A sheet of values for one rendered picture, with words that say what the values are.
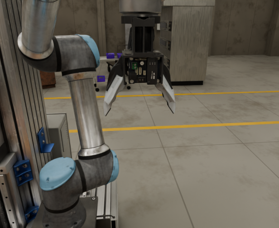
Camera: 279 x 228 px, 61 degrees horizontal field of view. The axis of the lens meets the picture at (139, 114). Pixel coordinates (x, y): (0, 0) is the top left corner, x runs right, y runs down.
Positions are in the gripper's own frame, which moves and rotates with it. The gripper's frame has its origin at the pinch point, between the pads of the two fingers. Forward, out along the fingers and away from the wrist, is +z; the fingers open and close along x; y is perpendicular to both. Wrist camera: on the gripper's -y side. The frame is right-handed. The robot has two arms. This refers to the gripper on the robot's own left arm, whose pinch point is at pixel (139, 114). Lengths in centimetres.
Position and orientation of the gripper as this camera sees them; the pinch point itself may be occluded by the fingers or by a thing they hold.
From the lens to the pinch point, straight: 52.0
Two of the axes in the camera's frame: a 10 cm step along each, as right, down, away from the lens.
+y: 1.0, 3.8, -9.2
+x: 10.0, -0.4, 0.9
